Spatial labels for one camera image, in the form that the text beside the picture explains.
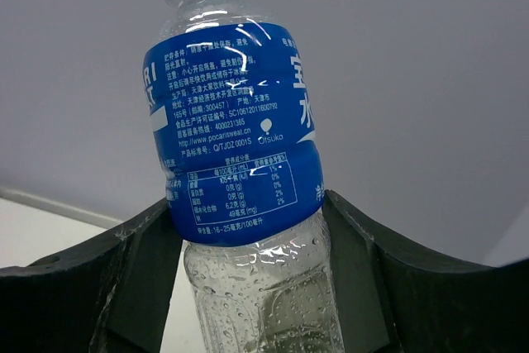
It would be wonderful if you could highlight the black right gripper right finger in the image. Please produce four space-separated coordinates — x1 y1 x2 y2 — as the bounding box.
322 190 528 352

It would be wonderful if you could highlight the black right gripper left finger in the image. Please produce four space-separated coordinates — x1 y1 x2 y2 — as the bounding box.
1 200 182 352

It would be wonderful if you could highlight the blue label bottle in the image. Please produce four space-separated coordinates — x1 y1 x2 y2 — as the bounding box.
142 0 344 352

